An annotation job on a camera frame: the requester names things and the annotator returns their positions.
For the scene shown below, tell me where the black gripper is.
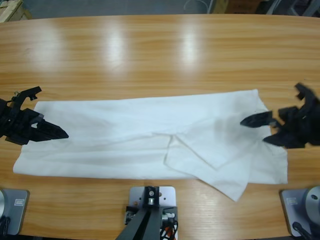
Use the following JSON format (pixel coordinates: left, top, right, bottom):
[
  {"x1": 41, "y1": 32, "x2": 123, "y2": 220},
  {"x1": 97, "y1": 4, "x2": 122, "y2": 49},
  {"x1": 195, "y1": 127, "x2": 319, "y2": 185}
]
[
  {"x1": 240, "y1": 99, "x2": 320, "y2": 150},
  {"x1": 0, "y1": 97, "x2": 70, "y2": 146}
]

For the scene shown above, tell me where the white polo shirt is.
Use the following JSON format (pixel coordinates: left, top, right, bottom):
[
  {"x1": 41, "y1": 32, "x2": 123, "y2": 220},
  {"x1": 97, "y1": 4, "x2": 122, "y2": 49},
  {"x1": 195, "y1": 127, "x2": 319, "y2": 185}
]
[{"x1": 12, "y1": 88, "x2": 289, "y2": 203}]

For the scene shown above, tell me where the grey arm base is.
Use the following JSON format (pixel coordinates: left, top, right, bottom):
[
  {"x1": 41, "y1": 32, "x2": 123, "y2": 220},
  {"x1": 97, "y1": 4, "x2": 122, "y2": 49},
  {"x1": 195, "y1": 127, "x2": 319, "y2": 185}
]
[
  {"x1": 279, "y1": 185, "x2": 320, "y2": 237},
  {"x1": 0, "y1": 188, "x2": 30, "y2": 236}
]

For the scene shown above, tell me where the silver black clamp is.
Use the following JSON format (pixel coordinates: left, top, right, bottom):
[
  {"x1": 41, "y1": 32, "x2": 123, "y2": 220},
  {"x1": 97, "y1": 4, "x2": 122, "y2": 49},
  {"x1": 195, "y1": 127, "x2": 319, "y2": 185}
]
[
  {"x1": 161, "y1": 206, "x2": 179, "y2": 224},
  {"x1": 124, "y1": 205, "x2": 139, "y2": 225}
]

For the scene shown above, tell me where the wooden pallet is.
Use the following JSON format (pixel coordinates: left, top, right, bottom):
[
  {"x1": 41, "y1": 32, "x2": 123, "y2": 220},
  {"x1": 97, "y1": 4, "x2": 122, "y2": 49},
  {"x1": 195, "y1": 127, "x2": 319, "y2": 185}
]
[{"x1": 0, "y1": 0, "x2": 33, "y2": 23}]

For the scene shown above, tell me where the brown cardboard box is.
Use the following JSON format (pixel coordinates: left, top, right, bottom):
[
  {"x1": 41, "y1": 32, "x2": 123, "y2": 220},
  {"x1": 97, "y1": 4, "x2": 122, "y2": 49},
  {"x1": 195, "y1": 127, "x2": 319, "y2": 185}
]
[{"x1": 215, "y1": 0, "x2": 258, "y2": 15}]

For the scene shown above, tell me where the black base cable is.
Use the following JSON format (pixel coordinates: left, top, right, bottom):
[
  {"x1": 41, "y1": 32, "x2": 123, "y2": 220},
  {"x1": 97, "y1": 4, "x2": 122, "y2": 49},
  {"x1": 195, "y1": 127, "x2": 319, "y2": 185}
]
[
  {"x1": 291, "y1": 221, "x2": 316, "y2": 240},
  {"x1": 0, "y1": 216, "x2": 11, "y2": 236}
]

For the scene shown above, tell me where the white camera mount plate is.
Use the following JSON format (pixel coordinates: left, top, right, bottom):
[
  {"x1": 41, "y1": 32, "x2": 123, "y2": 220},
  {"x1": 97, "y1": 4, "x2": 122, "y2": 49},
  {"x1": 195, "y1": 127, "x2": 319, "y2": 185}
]
[{"x1": 128, "y1": 185, "x2": 178, "y2": 240}]

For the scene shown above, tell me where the grey metal frame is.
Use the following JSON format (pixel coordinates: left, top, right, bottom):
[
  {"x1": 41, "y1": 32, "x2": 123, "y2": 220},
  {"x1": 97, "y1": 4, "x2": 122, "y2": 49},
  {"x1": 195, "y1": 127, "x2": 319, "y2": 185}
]
[{"x1": 264, "y1": 0, "x2": 320, "y2": 18}]

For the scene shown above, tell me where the dark camera post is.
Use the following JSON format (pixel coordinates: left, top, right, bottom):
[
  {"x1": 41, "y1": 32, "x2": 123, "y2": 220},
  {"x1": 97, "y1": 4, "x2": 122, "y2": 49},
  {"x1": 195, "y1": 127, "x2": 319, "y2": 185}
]
[{"x1": 117, "y1": 185, "x2": 161, "y2": 240}]

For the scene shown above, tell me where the orange black braided cable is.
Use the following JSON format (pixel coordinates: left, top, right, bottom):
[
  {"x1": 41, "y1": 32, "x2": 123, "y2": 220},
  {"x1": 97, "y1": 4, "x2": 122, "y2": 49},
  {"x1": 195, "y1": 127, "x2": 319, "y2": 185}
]
[{"x1": 159, "y1": 221, "x2": 179, "y2": 240}]

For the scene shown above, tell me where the white cable loop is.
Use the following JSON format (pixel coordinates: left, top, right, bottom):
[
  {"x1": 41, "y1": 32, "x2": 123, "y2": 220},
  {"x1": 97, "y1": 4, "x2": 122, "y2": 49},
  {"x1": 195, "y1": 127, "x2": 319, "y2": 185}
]
[{"x1": 183, "y1": 0, "x2": 210, "y2": 13}]

